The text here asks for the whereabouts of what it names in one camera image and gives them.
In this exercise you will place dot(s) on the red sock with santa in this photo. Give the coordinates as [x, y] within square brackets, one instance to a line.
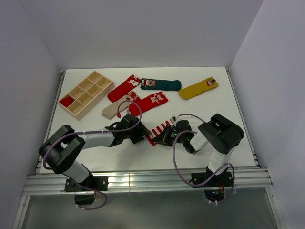
[66, 101]

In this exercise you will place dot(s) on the aluminium front rail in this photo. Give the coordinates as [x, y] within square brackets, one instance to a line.
[149, 181]

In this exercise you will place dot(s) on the dark green sock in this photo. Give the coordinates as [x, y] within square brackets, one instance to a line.
[163, 85]

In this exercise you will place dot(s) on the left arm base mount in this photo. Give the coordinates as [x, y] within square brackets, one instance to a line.
[86, 193]

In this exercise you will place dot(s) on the yellow sock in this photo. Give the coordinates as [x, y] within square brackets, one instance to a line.
[198, 88]

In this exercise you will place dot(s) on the red sock centre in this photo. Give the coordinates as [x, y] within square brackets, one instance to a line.
[147, 103]

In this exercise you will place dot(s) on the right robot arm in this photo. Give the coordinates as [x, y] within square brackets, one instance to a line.
[220, 132]

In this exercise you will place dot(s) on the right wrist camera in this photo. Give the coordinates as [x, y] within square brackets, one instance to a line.
[175, 119]

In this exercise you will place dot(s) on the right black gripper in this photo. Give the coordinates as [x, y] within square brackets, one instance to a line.
[164, 137]

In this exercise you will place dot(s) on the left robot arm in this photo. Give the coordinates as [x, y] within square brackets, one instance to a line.
[61, 150]

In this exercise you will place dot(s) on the red white striped sock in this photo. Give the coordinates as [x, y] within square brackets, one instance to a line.
[157, 130]

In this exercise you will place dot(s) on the beige sock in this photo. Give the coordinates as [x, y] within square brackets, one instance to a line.
[111, 111]

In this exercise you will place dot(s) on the red sock upper left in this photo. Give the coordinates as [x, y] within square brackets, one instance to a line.
[123, 89]

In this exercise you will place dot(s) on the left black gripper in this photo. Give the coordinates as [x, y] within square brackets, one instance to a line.
[141, 130]

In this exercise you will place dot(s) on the wooden compartment tray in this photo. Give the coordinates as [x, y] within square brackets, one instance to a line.
[87, 94]

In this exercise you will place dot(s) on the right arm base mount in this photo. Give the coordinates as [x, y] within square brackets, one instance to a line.
[218, 188]

